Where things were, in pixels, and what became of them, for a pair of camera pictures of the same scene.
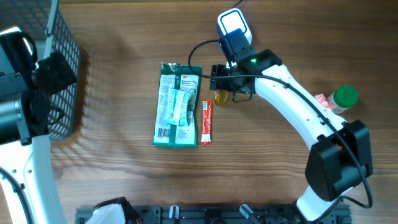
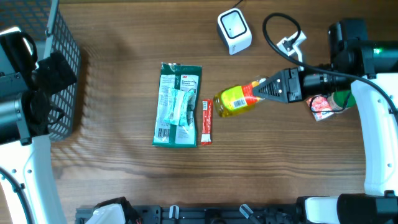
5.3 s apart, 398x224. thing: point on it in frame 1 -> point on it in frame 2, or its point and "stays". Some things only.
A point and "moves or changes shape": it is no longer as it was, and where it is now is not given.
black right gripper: (219, 83) -> (291, 87)
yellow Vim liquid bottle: (221, 96) moves or changes shape
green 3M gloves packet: (178, 98) stays
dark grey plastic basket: (51, 31) stays
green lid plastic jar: (344, 97) stays
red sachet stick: (206, 122) stays
